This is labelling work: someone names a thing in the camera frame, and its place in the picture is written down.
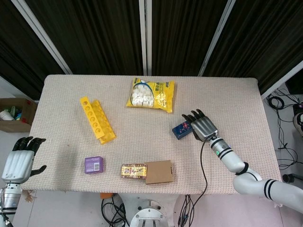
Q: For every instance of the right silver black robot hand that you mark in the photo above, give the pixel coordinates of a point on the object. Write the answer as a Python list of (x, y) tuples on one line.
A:
[(204, 127)]

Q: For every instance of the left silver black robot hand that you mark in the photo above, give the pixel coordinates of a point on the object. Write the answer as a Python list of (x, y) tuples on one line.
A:
[(17, 165)]

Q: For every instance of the small blue box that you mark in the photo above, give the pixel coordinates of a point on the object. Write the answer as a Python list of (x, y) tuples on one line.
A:
[(181, 131)]

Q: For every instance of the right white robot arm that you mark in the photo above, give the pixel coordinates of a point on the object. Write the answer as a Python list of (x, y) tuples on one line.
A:
[(248, 182)]

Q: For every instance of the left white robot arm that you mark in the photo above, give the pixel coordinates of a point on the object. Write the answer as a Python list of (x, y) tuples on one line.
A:
[(9, 201)]

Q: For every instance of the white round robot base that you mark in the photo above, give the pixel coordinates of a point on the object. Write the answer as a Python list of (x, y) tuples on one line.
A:
[(149, 216)]

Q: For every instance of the cardboard box with items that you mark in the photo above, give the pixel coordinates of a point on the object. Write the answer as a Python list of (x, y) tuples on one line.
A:
[(22, 127)]

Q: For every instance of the white paper cup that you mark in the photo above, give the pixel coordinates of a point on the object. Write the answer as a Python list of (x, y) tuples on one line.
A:
[(6, 115)]

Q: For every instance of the yellow bag of sugar cubes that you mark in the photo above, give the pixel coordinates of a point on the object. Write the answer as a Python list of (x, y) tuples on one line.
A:
[(151, 95)]

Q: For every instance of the brown cardboard box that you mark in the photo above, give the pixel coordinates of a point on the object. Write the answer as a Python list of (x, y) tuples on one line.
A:
[(159, 172)]

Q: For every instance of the beige woven tablecloth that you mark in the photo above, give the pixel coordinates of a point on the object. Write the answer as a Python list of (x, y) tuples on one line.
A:
[(142, 142)]

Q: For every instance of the purple cardboard box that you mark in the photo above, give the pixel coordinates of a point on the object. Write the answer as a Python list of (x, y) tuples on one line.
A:
[(94, 165)]

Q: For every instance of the red and gold box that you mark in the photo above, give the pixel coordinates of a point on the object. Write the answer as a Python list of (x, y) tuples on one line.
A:
[(133, 170)]

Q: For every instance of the yellow plastic test tube rack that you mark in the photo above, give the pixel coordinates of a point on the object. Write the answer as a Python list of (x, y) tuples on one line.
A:
[(98, 120)]

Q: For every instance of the small orange object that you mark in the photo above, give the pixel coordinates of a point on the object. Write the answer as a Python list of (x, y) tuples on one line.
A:
[(106, 195)]

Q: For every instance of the white and black shoe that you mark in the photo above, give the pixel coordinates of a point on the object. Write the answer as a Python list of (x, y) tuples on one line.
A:
[(298, 124)]

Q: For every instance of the dark pleated curtain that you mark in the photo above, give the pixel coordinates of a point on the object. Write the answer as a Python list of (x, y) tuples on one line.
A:
[(14, 59), (180, 35), (94, 35), (260, 35)]

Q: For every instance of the black cylindrical floor object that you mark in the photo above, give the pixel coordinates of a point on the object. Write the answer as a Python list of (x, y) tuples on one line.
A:
[(290, 177)]

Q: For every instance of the white metal frame post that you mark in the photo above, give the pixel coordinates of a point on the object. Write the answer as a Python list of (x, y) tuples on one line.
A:
[(281, 79), (145, 35), (42, 35), (216, 40)]

